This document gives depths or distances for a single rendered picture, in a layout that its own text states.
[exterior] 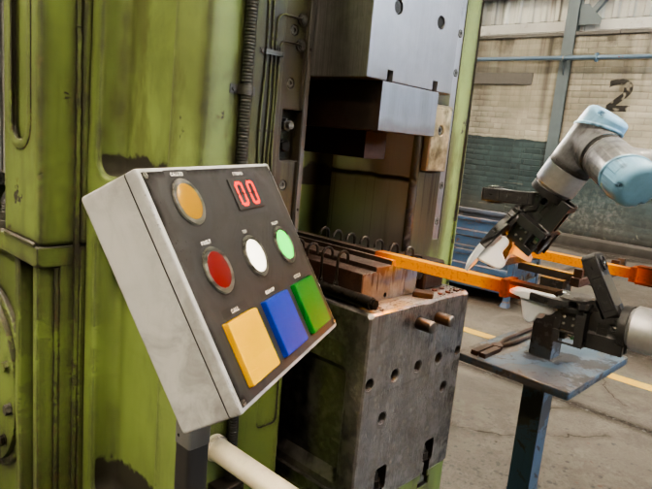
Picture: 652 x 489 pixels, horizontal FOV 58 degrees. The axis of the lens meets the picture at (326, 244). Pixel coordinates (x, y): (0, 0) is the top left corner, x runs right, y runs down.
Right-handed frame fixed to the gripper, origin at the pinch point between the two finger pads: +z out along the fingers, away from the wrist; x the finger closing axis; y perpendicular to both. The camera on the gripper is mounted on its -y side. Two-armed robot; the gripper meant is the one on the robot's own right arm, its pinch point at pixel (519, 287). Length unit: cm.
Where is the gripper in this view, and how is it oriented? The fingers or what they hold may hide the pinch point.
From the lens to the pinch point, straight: 116.6
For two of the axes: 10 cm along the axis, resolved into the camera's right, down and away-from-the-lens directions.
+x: 6.8, -0.8, 7.3
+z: -7.3, -1.8, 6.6
